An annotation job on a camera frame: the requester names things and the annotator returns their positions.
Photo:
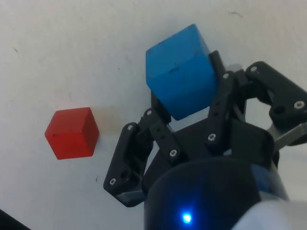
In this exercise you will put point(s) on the red cube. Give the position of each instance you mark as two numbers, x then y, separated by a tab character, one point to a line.
72	134

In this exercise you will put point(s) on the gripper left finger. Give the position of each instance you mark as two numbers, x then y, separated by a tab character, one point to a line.
124	155

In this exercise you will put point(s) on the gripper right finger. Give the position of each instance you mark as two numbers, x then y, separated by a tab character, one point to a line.
278	91

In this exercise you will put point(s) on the blue cube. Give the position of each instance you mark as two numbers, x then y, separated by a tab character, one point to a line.
180	72

